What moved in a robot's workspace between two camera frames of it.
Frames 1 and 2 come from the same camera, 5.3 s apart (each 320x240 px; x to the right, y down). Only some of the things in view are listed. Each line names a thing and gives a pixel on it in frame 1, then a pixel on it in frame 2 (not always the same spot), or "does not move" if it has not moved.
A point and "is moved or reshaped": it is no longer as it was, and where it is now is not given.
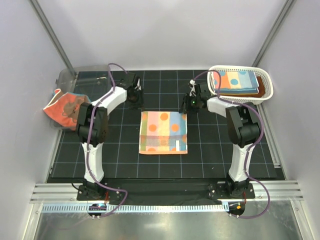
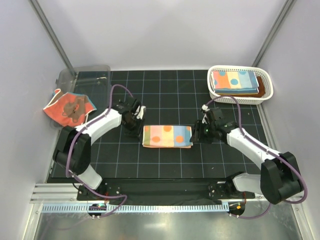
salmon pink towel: (63, 108) does not move
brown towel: (261, 93) does not move
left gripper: (140, 103) to (137, 132)
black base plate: (166, 192) does not move
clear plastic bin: (92, 81) does not move
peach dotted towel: (163, 133) is moved or reshaped
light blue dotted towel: (245, 79) does not move
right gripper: (186, 106) to (197, 135)
